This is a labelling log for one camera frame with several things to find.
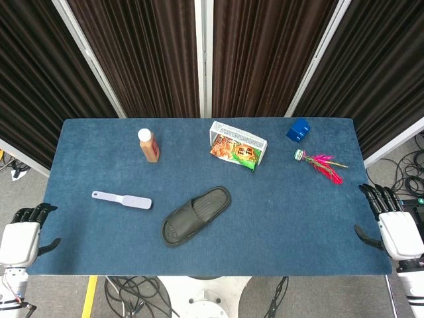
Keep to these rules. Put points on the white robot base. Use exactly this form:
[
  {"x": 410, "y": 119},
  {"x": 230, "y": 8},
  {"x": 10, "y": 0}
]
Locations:
[{"x": 205, "y": 295}]

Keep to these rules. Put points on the pink feather shuttlecock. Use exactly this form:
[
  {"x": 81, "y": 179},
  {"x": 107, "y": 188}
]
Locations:
[{"x": 323, "y": 164}]

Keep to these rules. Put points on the white paper scrap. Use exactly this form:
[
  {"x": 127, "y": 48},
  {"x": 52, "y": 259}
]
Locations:
[{"x": 18, "y": 174}]

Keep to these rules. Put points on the black rubber slipper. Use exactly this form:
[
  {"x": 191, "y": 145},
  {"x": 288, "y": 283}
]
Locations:
[{"x": 185, "y": 218}]

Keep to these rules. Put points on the dark brown pleated curtain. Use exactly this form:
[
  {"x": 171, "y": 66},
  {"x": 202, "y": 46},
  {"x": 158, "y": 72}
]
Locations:
[
  {"x": 142, "y": 56},
  {"x": 265, "y": 56},
  {"x": 374, "y": 66},
  {"x": 39, "y": 83}
]

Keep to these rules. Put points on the white metal frame post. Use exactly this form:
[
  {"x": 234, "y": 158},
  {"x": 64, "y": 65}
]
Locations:
[
  {"x": 316, "y": 63},
  {"x": 203, "y": 56},
  {"x": 87, "y": 56}
]

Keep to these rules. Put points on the orange green snack bag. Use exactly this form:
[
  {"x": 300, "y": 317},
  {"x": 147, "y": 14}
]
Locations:
[{"x": 238, "y": 152}]

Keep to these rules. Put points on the white mesh basket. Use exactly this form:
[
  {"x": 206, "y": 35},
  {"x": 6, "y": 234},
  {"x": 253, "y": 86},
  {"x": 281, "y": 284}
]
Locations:
[{"x": 245, "y": 137}]

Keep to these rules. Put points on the blue carpet table mat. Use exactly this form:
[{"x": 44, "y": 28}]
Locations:
[{"x": 281, "y": 215}]

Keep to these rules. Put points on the black equipment box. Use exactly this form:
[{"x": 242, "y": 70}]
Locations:
[{"x": 415, "y": 215}]

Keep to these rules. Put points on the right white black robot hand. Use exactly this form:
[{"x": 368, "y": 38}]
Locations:
[{"x": 399, "y": 233}]

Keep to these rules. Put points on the white metal frame rail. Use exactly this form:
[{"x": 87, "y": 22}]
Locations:
[
  {"x": 23, "y": 155},
  {"x": 394, "y": 144}
]

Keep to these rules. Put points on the brown juice bottle white cap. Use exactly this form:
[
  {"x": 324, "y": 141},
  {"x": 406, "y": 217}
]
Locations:
[{"x": 150, "y": 149}]

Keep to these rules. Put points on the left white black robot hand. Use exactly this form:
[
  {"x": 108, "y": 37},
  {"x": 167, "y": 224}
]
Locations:
[{"x": 18, "y": 242}]

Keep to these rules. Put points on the blue box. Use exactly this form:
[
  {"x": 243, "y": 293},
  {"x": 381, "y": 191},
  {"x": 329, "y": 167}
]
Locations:
[{"x": 298, "y": 130}]

